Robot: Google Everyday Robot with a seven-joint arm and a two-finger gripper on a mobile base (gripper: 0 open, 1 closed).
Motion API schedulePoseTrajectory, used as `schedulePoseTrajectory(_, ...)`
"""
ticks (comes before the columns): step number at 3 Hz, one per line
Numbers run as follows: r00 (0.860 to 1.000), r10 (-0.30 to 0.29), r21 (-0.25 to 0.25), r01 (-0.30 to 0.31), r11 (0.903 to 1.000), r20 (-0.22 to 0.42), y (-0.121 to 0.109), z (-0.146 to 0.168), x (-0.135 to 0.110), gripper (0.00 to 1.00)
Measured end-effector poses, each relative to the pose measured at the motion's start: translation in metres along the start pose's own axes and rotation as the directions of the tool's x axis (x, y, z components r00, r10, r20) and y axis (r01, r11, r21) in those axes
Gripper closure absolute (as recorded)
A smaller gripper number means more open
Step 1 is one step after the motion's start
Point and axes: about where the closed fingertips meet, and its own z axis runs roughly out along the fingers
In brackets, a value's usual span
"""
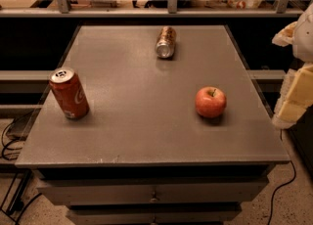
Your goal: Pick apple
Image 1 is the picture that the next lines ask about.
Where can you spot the brown lying soda can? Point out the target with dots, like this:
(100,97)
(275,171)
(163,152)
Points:
(165,43)

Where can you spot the lower grey drawer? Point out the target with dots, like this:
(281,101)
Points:
(154,214)

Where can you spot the red cola can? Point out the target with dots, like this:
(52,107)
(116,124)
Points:
(69,93)

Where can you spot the grey bench shelf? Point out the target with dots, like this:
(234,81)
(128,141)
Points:
(24,81)

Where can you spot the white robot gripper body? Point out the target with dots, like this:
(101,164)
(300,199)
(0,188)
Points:
(304,38)

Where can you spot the upper grey drawer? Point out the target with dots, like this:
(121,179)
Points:
(101,192)

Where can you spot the grey drawer cabinet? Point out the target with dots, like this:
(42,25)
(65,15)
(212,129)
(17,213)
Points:
(143,125)

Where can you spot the grey drawer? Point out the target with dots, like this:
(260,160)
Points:
(154,214)
(101,192)

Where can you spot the red apple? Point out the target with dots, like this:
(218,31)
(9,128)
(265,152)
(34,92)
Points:
(210,102)

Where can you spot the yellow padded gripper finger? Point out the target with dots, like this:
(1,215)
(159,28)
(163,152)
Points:
(285,37)
(296,96)

